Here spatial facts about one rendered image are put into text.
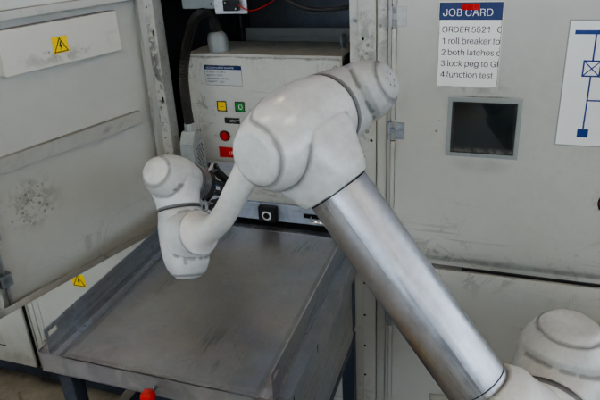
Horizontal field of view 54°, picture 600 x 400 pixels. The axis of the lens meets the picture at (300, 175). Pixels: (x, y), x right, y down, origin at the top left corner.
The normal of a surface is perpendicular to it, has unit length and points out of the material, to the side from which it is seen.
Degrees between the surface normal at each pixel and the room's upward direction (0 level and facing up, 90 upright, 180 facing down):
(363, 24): 90
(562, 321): 4
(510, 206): 90
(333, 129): 56
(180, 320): 0
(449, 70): 90
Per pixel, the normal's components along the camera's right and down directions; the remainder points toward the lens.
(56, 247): 0.82, 0.18
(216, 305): -0.05, -0.92
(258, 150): -0.63, 0.32
